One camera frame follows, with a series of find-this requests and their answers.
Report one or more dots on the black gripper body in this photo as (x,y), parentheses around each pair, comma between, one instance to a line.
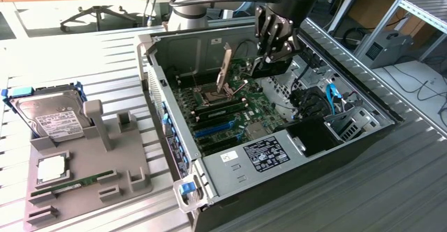
(297,4)

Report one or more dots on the graphics card with metal bracket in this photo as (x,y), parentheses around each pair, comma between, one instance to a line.
(224,69)

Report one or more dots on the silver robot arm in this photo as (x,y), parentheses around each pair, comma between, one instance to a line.
(189,6)

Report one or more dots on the perforated metal disk bay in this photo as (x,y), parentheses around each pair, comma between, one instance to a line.
(314,72)

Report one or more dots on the thin locking lever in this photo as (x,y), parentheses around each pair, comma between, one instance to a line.
(196,77)

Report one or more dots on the green motherboard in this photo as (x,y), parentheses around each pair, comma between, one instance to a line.
(258,106)

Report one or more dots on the grey tower computer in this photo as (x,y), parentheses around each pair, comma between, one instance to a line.
(388,48)

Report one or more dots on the CPU socket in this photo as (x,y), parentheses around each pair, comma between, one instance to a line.
(210,95)

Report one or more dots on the installed RAM stick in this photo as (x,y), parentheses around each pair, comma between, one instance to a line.
(221,112)

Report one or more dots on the small metal disk bay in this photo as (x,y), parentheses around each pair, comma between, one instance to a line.
(349,127)

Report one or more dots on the black office chair base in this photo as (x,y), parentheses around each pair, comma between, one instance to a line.
(98,9)

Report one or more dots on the silver power supply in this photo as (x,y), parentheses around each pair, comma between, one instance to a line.
(245,174)

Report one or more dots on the open black PC case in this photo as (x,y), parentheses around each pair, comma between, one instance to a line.
(314,177)

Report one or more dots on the blue case latch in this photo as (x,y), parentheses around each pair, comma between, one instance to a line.
(188,188)

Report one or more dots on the silver hard disk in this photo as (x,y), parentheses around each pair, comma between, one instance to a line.
(46,116)

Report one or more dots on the blue disk carrier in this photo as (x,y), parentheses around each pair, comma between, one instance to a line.
(21,92)

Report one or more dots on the grey parts rack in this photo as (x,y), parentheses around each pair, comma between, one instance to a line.
(87,190)

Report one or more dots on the silver CPU chip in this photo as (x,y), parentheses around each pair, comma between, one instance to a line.
(53,167)

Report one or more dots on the green RAM stick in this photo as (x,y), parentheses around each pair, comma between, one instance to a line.
(70,185)

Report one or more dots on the aluminium frame shelf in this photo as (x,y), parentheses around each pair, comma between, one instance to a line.
(420,6)

